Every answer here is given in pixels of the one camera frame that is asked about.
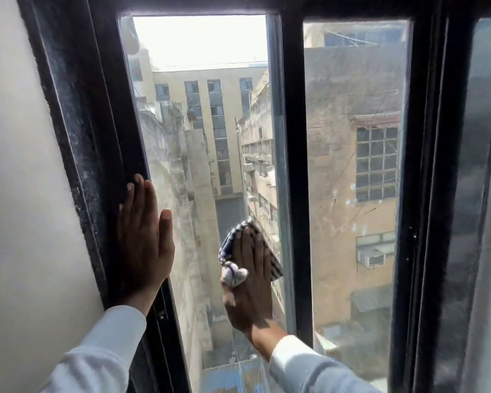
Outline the person's right hand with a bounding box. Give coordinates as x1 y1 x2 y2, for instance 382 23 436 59
222 224 288 337

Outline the dusty window glass pane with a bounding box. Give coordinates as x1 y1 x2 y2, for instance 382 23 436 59
303 19 411 393

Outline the person's left hand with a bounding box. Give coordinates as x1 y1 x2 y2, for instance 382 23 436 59
118 173 176 311

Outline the beige building with tall windows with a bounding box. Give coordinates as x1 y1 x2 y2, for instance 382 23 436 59
151 63 269 242

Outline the grey concrete building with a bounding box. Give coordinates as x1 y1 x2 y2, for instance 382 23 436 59
134 100 234 393

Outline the blue roof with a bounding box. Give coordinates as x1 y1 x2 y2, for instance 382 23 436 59
202 358 273 393

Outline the wide window glass pane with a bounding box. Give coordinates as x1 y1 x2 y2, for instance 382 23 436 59
120 14 297 393

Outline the person's left forearm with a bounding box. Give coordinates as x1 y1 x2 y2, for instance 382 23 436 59
40 300 149 393

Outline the blue white checked cloth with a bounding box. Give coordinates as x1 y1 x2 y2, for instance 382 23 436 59
218 219 284 288

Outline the black window frame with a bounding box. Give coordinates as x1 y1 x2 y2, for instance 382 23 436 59
16 0 491 393

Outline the white air conditioner unit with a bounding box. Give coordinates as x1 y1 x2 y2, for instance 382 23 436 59
357 248 386 269

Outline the beige building with balconies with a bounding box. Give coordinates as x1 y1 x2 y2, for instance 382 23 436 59
236 69 295 324

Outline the brown building with grid window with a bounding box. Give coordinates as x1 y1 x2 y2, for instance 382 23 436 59
303 21 409 365

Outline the person's right forearm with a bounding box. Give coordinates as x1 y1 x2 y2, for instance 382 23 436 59
245 322 384 393

